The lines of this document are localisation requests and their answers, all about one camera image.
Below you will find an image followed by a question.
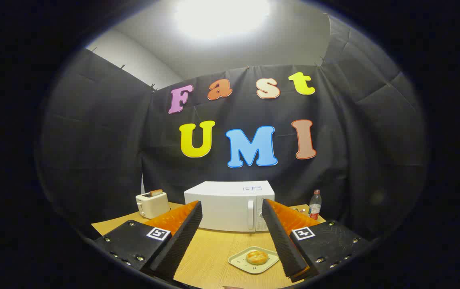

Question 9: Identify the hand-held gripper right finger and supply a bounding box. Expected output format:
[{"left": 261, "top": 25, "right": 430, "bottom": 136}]
[{"left": 261, "top": 198, "right": 372, "bottom": 281}]

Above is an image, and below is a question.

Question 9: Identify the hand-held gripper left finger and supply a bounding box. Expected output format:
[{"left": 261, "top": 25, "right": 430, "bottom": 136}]
[{"left": 93, "top": 201, "right": 203, "bottom": 280}]

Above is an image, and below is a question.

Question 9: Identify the golden bread roll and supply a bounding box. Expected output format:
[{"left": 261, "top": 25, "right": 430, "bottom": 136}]
[{"left": 246, "top": 250, "right": 269, "bottom": 265}]

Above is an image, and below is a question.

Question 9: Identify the white microwave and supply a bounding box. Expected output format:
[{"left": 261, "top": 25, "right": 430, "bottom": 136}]
[{"left": 184, "top": 181, "right": 275, "bottom": 232}]

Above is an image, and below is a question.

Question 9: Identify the cream toaster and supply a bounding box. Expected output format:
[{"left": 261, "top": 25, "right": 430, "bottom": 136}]
[{"left": 135, "top": 192, "right": 171, "bottom": 219}]

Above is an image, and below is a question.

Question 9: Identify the red label plastic bottle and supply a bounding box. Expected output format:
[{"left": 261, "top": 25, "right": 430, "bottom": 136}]
[{"left": 308, "top": 189, "right": 322, "bottom": 220}]

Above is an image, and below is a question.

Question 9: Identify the white square plate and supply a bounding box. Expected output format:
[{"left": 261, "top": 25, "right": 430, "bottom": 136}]
[{"left": 228, "top": 246, "right": 281, "bottom": 275}]

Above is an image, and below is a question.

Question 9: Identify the black backdrop cloth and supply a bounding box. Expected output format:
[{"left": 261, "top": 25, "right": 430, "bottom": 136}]
[{"left": 37, "top": 14, "right": 429, "bottom": 241}]

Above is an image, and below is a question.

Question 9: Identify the ceiling light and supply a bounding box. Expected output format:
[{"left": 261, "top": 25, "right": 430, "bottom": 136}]
[{"left": 174, "top": 0, "right": 271, "bottom": 39}]

